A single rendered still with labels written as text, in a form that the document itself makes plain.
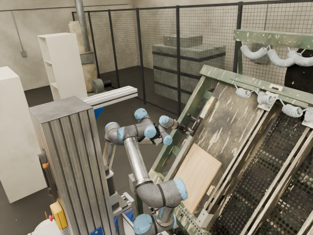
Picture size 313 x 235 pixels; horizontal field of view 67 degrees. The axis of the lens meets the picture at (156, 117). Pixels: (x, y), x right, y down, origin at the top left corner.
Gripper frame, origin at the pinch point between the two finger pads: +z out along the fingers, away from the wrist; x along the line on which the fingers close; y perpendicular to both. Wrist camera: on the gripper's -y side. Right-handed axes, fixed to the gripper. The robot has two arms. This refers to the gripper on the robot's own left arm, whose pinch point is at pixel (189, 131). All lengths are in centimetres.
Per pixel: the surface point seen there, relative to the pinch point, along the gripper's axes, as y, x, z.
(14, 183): -178, -195, -78
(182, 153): -3.2, -22.2, 9.3
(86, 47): -546, 26, 16
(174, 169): -2.3, -40.2, 9.6
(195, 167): 16.9, -24.8, 11.9
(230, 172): 53, -8, 7
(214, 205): 55, -37, 9
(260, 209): 84, -16, 7
